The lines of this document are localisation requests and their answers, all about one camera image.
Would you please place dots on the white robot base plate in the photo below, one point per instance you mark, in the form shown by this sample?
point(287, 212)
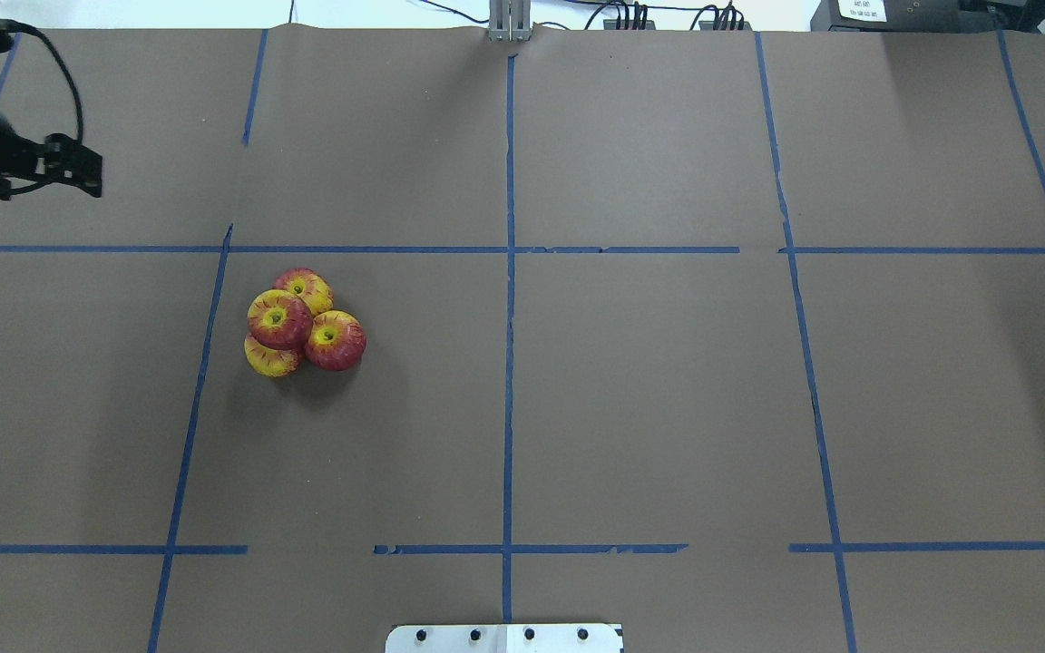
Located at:
point(537, 637)

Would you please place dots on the brown paper table cover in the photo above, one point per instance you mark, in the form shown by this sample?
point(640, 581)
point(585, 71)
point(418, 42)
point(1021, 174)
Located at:
point(734, 340)

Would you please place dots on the aluminium frame post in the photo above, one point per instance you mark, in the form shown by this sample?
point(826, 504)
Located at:
point(510, 21)

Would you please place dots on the red yellow apple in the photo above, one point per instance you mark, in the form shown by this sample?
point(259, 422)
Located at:
point(269, 362)
point(314, 290)
point(336, 341)
point(279, 320)

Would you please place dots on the red yellow apple front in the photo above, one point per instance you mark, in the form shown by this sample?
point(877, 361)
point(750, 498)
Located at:
point(269, 362)

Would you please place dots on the red yellow apple back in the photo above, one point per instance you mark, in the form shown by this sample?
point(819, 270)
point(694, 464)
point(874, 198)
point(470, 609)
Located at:
point(336, 341)

